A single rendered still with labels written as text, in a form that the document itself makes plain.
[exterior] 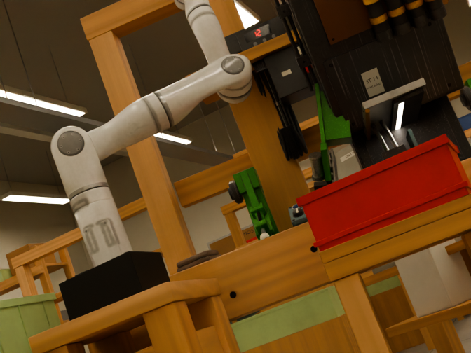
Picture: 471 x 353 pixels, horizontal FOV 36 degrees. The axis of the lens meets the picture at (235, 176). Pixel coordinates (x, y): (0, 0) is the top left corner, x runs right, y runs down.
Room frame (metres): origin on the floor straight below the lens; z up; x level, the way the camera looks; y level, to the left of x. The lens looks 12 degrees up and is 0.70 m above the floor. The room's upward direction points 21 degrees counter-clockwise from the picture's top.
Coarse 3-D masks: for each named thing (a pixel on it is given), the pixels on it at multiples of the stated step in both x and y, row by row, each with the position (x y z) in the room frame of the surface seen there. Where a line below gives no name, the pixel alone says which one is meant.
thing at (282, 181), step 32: (224, 0) 2.31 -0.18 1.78; (224, 32) 2.32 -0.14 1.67; (128, 64) 2.44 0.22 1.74; (128, 96) 2.36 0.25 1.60; (256, 96) 2.31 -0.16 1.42; (256, 128) 2.32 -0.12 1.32; (160, 160) 2.40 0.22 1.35; (256, 160) 2.32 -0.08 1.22; (160, 192) 2.36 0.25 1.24; (288, 192) 2.31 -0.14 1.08; (160, 224) 2.37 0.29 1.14; (288, 224) 2.32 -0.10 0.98
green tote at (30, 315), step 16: (0, 304) 1.56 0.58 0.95; (16, 304) 1.61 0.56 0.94; (32, 304) 1.66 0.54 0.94; (48, 304) 1.72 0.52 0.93; (0, 320) 1.56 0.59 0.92; (16, 320) 1.60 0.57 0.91; (32, 320) 1.65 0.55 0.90; (48, 320) 1.69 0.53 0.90; (0, 336) 1.54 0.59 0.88; (16, 336) 1.59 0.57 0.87; (0, 352) 1.53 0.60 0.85; (16, 352) 1.57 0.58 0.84
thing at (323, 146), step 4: (320, 144) 1.92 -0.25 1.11; (324, 144) 1.92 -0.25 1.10; (320, 148) 1.90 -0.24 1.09; (324, 148) 1.90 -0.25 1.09; (324, 152) 1.90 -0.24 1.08; (324, 156) 1.91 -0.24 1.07; (328, 156) 1.94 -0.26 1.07; (324, 160) 1.92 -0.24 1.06; (328, 160) 1.92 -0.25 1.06; (324, 164) 1.92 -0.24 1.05; (328, 164) 1.92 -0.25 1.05; (324, 168) 1.93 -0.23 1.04; (328, 168) 1.93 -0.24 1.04; (324, 172) 1.94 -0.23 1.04; (328, 172) 1.94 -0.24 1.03; (328, 176) 1.95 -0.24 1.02; (328, 180) 1.96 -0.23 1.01
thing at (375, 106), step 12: (408, 84) 1.72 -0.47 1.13; (420, 84) 1.72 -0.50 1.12; (384, 96) 1.73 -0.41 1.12; (396, 96) 1.72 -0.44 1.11; (408, 96) 1.74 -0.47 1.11; (420, 96) 1.77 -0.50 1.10; (372, 108) 1.75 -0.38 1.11; (384, 108) 1.80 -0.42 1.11; (396, 108) 1.80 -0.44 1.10; (408, 108) 1.85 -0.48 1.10; (420, 108) 1.90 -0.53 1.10; (372, 120) 1.89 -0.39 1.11; (384, 120) 1.94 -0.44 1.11; (396, 120) 1.95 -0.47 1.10; (408, 120) 2.01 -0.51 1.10; (372, 132) 2.04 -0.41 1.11
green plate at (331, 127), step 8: (320, 96) 1.93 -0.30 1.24; (320, 104) 1.92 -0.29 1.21; (328, 104) 1.93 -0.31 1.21; (320, 112) 1.92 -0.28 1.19; (328, 112) 1.93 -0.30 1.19; (320, 120) 1.92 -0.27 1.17; (328, 120) 1.93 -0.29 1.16; (336, 120) 1.93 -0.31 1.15; (344, 120) 1.93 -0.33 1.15; (320, 128) 1.92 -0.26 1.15; (328, 128) 1.93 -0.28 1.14; (336, 128) 1.93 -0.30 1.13; (344, 128) 1.93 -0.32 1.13; (320, 136) 1.92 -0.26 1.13; (328, 136) 1.93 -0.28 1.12; (336, 136) 1.93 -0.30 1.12; (344, 136) 1.93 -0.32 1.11; (328, 144) 2.00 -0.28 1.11; (336, 144) 2.01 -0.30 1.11; (328, 152) 2.02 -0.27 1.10
